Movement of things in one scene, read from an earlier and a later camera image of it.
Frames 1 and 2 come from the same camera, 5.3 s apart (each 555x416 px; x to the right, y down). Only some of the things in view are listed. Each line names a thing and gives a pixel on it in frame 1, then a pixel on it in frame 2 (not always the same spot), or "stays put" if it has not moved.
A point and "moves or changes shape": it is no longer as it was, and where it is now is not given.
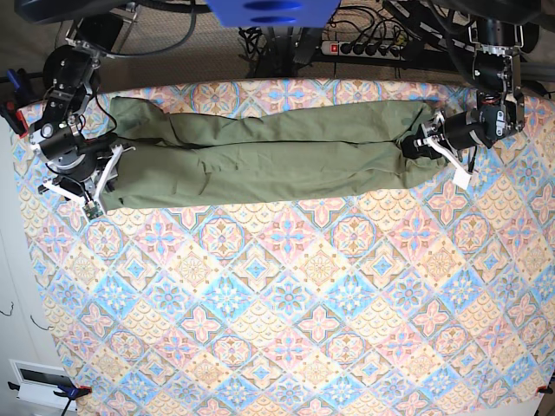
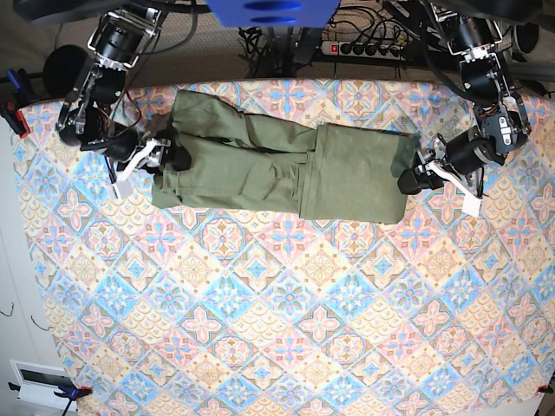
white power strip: (364, 49) stays put
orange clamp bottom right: (545, 389) stays put
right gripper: (456, 136) -> (460, 157)
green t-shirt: (177, 151) moves or changes shape
